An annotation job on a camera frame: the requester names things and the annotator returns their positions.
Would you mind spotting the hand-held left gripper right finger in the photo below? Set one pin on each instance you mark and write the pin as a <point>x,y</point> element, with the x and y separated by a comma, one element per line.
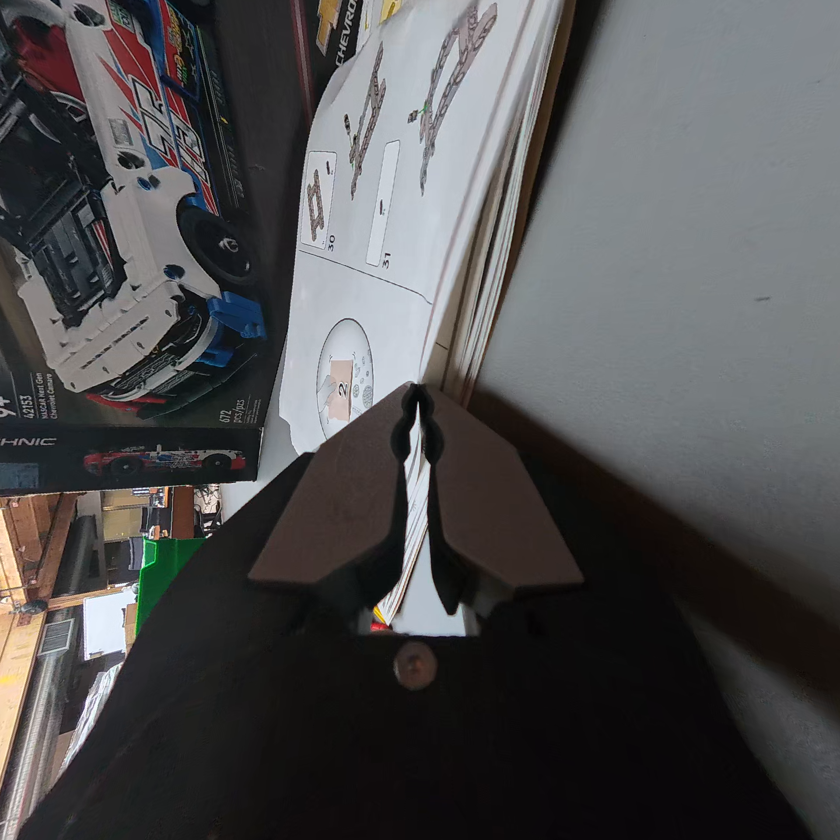
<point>499,512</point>

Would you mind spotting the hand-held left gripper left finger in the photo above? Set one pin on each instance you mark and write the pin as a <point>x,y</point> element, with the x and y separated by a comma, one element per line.
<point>328,512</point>

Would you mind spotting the white instruction booklet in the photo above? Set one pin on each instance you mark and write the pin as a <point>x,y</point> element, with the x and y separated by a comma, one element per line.
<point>407,216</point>

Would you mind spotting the black race car lego box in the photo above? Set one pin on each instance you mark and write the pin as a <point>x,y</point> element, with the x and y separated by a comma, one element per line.
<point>131,229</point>

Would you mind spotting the green plastic bin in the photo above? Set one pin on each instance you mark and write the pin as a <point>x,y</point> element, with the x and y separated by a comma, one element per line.
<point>164,571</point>

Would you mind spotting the silver ventilation duct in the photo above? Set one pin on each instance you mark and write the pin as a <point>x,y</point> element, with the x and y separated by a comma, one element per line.
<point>39,735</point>

